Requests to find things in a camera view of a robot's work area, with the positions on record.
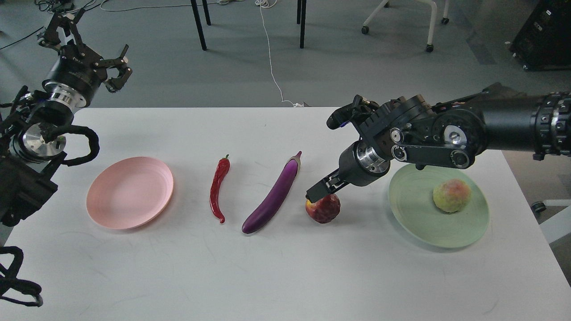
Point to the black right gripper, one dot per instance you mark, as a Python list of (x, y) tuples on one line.
[(359, 165)]

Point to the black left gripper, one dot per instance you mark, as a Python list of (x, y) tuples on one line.
[(70, 82)]

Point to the red pomegranate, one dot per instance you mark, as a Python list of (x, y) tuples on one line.
[(324, 210)]

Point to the purple eggplant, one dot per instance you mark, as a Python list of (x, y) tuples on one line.
[(275, 198)]

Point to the red chili pepper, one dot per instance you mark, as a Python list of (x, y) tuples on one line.
[(221, 171)]

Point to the green-pink peach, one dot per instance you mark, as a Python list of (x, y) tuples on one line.
[(452, 195)]

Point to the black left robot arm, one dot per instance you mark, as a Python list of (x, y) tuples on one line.
[(38, 136)]

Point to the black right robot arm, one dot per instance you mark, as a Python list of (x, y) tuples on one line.
[(449, 134)]

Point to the green plate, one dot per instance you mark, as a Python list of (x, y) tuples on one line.
[(410, 195)]

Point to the black table leg left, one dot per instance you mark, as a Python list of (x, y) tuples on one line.
[(198, 21)]

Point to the black table leg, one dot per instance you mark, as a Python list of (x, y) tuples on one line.
[(198, 21), (301, 21)]

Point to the pink plate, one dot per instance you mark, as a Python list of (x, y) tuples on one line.
[(130, 193)]

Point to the white chair base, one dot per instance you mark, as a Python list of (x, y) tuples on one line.
[(437, 12)]

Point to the black table leg right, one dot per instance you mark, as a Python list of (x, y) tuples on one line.
[(301, 21)]

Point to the black equipment box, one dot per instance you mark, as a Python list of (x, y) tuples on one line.
[(544, 41)]

